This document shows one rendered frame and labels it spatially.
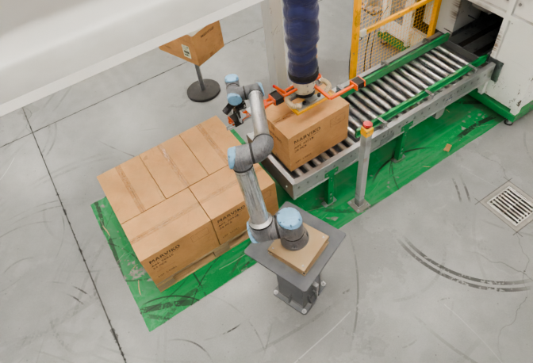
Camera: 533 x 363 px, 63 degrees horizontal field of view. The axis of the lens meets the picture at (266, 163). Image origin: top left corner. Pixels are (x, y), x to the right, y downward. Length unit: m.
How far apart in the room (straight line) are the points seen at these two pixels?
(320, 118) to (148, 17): 2.96
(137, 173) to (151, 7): 3.41
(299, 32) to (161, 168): 1.70
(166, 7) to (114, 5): 0.05
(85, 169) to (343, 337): 3.06
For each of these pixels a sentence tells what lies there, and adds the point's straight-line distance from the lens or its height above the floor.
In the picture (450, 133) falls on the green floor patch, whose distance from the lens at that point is 4.76.
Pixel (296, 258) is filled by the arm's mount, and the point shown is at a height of 0.82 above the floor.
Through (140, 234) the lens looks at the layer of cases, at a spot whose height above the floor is 0.54.
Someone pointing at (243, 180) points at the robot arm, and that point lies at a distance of 2.41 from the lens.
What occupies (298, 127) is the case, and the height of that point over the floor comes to 0.95.
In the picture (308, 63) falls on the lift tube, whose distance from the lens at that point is 3.11.
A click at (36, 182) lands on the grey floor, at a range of 5.11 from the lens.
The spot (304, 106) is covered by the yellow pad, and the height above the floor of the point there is 1.10.
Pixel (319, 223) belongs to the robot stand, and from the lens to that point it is 3.06.
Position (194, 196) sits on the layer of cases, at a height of 0.54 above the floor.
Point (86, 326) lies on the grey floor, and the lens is 3.99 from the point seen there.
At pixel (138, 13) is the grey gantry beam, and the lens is 0.52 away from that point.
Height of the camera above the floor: 3.36
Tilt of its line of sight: 50 degrees down
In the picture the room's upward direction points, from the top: 9 degrees counter-clockwise
